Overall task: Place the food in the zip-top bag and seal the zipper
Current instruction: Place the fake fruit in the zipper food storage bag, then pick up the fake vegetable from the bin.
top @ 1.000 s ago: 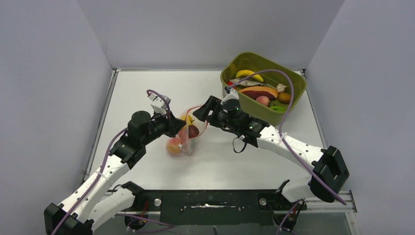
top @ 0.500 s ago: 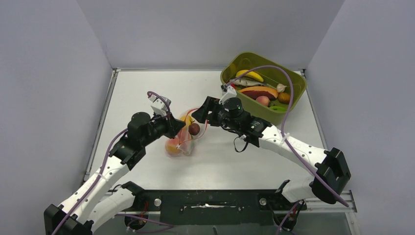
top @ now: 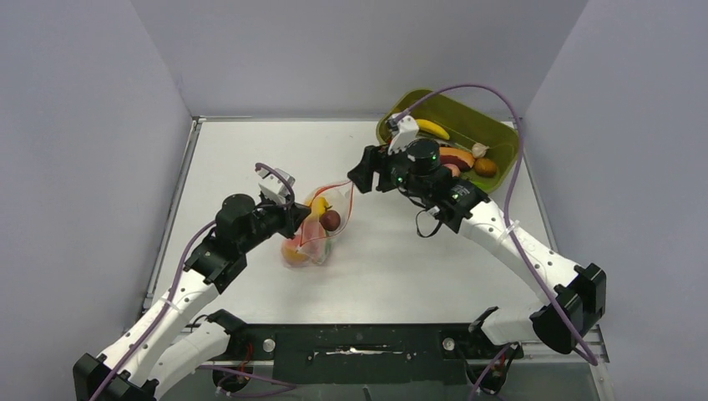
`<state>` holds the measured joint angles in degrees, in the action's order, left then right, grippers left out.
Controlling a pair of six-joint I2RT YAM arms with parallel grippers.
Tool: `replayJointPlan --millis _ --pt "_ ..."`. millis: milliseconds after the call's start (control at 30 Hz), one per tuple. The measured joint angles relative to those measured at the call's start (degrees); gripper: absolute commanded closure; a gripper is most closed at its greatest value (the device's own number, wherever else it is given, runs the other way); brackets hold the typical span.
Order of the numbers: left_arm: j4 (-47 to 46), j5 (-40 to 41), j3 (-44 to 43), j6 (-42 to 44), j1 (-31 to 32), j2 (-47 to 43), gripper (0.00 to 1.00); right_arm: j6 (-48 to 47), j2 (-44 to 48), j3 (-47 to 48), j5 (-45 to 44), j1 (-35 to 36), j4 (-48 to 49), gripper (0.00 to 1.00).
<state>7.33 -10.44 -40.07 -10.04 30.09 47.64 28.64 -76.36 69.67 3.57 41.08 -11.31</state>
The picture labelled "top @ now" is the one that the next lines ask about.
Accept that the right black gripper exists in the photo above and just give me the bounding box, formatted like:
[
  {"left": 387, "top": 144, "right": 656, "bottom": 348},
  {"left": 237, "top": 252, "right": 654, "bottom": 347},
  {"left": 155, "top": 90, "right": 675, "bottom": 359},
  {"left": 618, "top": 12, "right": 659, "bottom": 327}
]
[{"left": 351, "top": 137, "right": 431, "bottom": 199}]

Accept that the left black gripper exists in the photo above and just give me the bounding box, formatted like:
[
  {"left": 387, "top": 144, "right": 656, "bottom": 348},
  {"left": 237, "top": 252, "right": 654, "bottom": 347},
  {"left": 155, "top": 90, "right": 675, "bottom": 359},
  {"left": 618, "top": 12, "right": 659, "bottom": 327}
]
[{"left": 239, "top": 194, "right": 311, "bottom": 253}]

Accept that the yellow bell pepper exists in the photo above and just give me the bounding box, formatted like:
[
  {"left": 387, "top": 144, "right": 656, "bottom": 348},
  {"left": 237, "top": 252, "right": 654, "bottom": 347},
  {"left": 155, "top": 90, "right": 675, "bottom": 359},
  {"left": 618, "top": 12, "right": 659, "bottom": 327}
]
[{"left": 309, "top": 196, "right": 331, "bottom": 221}]

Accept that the watermelon slice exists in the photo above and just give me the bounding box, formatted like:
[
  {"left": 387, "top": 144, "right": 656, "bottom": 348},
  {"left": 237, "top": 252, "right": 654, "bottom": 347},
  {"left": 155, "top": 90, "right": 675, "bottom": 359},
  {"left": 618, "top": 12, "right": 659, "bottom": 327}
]
[{"left": 300, "top": 221, "right": 334, "bottom": 265}]

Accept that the dark purple plum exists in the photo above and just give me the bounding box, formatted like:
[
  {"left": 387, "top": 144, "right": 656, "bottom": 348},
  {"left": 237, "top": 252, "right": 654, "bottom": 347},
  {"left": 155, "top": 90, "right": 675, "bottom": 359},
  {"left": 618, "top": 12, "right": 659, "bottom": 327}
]
[{"left": 319, "top": 209, "right": 341, "bottom": 232}]

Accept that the clear zip bag orange zipper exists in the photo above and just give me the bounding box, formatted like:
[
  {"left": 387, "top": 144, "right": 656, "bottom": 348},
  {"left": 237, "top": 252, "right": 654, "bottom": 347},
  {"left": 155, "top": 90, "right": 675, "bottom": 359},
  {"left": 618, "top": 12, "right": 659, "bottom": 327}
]
[{"left": 281, "top": 180, "right": 354, "bottom": 267}]

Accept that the peach fruit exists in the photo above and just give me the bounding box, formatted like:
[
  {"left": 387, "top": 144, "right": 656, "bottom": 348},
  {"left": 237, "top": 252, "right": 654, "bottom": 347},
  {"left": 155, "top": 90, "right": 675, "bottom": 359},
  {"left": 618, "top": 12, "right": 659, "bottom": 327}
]
[{"left": 281, "top": 243, "right": 310, "bottom": 267}]

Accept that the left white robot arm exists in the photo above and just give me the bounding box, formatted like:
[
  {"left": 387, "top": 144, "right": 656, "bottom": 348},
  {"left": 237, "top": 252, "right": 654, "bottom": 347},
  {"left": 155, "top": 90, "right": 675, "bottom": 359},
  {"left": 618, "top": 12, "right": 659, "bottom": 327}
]
[{"left": 73, "top": 194, "right": 311, "bottom": 400}]

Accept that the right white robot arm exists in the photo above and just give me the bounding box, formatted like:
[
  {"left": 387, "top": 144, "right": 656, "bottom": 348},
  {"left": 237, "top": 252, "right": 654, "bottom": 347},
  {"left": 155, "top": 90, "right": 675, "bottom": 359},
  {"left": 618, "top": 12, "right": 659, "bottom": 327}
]
[{"left": 347, "top": 140, "right": 607, "bottom": 357}]

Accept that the yellow banana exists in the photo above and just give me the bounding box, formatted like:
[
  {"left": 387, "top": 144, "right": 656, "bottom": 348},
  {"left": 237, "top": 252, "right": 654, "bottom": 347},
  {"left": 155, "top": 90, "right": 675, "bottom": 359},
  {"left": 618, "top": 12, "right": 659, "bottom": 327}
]
[{"left": 415, "top": 119, "right": 451, "bottom": 140}]

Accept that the small pink peach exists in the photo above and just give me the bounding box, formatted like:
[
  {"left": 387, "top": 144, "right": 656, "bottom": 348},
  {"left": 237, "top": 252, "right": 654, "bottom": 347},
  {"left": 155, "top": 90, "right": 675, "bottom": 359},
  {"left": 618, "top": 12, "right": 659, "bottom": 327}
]
[{"left": 444, "top": 164, "right": 462, "bottom": 177}]

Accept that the papaya slice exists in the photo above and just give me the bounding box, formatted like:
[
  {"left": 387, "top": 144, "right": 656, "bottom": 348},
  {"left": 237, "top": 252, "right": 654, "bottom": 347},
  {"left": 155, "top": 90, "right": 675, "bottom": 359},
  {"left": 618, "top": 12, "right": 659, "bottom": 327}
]
[{"left": 440, "top": 146, "right": 476, "bottom": 171}]

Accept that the olive green plastic bin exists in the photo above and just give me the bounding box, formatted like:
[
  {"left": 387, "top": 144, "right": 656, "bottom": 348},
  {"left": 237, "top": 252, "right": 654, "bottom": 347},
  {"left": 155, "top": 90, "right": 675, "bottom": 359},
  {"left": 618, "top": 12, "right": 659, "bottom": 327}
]
[{"left": 410, "top": 94, "right": 519, "bottom": 194}]

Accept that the white garlic bulb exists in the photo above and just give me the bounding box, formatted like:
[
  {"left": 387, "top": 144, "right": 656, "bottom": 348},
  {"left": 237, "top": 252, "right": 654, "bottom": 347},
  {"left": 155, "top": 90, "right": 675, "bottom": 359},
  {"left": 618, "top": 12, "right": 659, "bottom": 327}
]
[{"left": 470, "top": 143, "right": 489, "bottom": 159}]

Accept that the brown kiwi fruit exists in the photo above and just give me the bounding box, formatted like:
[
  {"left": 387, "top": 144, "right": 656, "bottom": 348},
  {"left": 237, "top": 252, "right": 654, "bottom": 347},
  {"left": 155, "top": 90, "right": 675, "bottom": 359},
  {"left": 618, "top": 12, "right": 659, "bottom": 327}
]
[{"left": 473, "top": 158, "right": 498, "bottom": 178}]

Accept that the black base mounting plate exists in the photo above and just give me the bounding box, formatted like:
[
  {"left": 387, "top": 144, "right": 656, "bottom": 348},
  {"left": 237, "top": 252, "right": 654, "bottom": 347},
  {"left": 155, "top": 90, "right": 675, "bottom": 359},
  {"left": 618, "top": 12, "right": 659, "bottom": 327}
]
[{"left": 216, "top": 323, "right": 524, "bottom": 393}]

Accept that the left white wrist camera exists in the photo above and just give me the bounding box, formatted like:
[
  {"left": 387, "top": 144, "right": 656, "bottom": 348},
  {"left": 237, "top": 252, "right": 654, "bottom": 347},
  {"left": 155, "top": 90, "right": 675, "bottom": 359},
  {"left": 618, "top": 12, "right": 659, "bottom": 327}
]
[{"left": 256, "top": 168, "right": 296, "bottom": 206}]

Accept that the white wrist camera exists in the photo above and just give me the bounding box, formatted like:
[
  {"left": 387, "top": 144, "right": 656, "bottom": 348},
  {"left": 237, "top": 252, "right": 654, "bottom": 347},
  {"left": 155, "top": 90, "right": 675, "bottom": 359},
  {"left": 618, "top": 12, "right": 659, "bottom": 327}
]
[
  {"left": 387, "top": 113, "right": 419, "bottom": 155},
  {"left": 256, "top": 168, "right": 296, "bottom": 206}
]

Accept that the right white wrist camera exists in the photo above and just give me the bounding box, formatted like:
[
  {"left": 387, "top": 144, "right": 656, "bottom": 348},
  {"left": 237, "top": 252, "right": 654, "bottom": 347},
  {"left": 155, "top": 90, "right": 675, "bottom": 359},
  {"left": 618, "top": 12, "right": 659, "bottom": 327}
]
[{"left": 387, "top": 113, "right": 419, "bottom": 155}]

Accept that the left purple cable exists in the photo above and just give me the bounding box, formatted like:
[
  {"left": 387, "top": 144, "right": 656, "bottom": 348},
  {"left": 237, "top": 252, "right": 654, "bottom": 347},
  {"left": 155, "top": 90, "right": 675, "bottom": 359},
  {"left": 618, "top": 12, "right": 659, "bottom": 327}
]
[{"left": 88, "top": 162, "right": 296, "bottom": 401}]

